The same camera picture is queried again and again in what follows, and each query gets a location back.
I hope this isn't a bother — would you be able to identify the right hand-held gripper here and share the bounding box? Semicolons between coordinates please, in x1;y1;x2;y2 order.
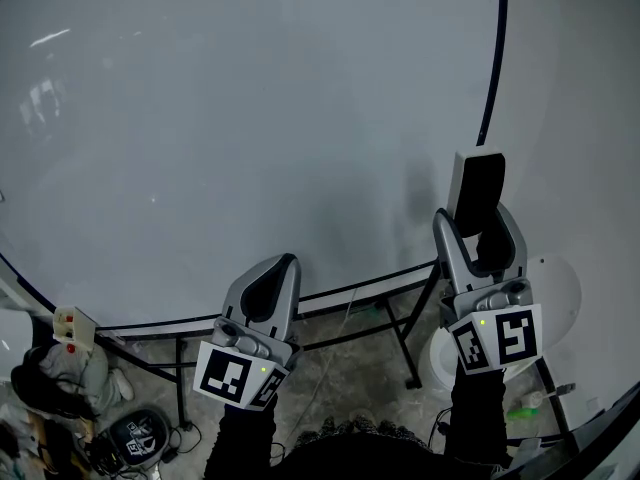
432;201;544;375

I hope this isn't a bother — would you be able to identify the black case with gripper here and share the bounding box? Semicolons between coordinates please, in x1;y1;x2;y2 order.
107;407;172;468

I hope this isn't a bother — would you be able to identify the cream holder box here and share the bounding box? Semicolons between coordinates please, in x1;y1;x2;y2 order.
52;306;99;353

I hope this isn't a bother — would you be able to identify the person's left forearm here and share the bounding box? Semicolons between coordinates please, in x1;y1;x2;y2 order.
202;396;280;480

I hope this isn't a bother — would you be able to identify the large whiteboard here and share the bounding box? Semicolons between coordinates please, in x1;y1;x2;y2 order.
0;0;510;330

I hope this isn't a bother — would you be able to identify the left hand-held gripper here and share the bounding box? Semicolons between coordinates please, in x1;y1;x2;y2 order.
192;253;304;412

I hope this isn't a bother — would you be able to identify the white toilet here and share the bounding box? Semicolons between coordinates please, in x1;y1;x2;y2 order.
417;252;584;404

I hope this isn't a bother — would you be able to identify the black framed glass panel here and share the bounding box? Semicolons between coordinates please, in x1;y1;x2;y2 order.
502;382;640;480

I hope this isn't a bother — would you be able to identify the black and white whiteboard eraser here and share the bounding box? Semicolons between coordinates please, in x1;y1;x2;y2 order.
446;150;506;239

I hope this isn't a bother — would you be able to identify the green spray bottle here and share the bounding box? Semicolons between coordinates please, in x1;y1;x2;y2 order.
507;390;545;420

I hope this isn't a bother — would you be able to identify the person's patterned dark clothing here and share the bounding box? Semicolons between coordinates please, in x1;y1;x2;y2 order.
272;414;454;480

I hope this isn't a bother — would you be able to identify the person's right forearm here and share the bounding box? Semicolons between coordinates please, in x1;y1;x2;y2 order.
442;366;512;471

